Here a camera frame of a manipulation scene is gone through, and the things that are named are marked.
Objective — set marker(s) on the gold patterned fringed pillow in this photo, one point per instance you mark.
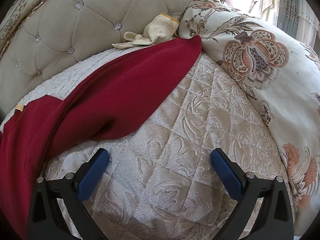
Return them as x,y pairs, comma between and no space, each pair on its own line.
20,12

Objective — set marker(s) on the floral print comforter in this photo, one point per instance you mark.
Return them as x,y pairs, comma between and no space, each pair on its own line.
287,92

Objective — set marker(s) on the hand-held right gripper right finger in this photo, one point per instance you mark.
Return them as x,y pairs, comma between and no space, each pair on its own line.
227,175

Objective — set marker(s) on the cream knit glove yellow cuff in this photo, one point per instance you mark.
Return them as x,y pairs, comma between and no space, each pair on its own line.
161,28

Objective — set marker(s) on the dark red garment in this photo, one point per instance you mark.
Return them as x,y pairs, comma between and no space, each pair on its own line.
120,92

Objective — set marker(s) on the cream quilted bedspread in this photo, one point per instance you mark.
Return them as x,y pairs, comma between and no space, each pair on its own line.
187,120

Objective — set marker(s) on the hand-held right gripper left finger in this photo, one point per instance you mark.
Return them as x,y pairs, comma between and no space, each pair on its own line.
92,177

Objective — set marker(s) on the beige tufted headboard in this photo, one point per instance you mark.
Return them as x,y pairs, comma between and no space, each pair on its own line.
87,30

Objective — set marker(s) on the grey-blue curtain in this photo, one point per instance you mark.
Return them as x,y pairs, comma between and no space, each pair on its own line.
297,10

